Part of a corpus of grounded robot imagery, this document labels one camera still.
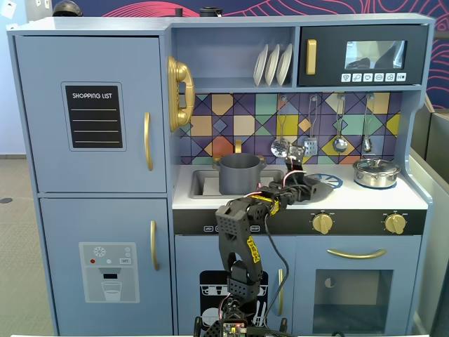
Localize shiny steel pot lid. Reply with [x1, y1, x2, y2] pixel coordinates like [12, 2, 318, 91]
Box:
[353, 157, 401, 173]

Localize toy microwave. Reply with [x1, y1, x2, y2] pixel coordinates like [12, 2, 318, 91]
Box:
[297, 24, 429, 87]

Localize blue dishwasher door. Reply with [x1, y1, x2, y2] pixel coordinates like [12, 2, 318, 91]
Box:
[174, 234, 296, 335]

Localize blue burner print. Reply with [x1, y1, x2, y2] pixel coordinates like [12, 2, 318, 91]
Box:
[314, 173, 344, 190]

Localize blue toy kitchen unit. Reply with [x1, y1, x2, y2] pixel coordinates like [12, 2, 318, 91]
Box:
[6, 13, 436, 336]

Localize short gold fridge handle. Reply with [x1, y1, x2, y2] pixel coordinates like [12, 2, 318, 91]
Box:
[149, 220, 160, 272]

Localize blue fridge door with chalkboard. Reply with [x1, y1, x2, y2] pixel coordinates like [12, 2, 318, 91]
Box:
[14, 34, 168, 194]

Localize blue oven door with window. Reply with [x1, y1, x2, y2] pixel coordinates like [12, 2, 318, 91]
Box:
[294, 235, 422, 334]

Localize black dishwasher sticker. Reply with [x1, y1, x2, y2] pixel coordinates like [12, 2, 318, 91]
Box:
[199, 269, 269, 329]

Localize black shopping list board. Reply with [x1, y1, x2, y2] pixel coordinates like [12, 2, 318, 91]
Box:
[61, 81, 128, 152]

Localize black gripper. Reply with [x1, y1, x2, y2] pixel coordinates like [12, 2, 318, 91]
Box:
[270, 175, 333, 209]

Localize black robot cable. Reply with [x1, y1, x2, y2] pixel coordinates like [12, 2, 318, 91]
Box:
[245, 210, 290, 334]

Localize gold stove knob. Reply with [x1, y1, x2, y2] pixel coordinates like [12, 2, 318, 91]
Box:
[311, 211, 335, 235]
[382, 211, 408, 235]

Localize gold dishwasher handle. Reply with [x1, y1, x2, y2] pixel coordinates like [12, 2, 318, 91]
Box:
[276, 268, 284, 317]

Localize blue fridge door with dispenser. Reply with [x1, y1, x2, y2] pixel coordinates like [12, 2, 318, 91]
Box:
[39, 197, 175, 336]

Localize gray office partition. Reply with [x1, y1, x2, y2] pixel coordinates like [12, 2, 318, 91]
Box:
[408, 96, 449, 337]

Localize gold toy faucet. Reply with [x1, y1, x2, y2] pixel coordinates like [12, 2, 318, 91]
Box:
[211, 139, 267, 166]

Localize small steel spoon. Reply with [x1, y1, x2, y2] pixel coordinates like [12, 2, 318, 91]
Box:
[361, 93, 375, 154]

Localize steel slotted spatula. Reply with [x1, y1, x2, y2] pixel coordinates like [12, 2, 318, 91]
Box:
[303, 94, 319, 157]

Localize white toy plate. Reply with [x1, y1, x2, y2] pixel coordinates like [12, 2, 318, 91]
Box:
[264, 44, 281, 87]
[276, 43, 294, 87]
[253, 44, 269, 88]

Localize gold microwave handle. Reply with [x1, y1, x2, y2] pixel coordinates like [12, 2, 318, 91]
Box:
[306, 39, 317, 76]

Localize gray plastic pot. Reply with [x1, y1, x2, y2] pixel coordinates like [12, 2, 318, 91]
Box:
[212, 153, 267, 196]

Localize steel ladle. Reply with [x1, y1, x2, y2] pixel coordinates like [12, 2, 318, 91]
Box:
[332, 93, 349, 154]

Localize long gold fridge handle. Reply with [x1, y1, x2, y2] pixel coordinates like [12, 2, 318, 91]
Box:
[143, 112, 154, 172]

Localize gray toy sink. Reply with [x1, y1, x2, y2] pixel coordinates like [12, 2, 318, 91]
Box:
[189, 168, 290, 200]

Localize gold oven handle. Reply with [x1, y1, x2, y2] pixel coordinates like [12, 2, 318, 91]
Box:
[327, 248, 388, 260]

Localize robot controller board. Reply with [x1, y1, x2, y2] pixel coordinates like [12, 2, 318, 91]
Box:
[222, 321, 247, 337]

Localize gold toy telephone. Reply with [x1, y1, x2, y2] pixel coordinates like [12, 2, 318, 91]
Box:
[166, 55, 196, 133]

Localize black helmet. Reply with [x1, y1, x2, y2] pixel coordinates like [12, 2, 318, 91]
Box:
[51, 0, 84, 18]

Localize steel slotted skimmer spoon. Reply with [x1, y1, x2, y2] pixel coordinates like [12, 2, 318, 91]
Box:
[270, 95, 293, 159]

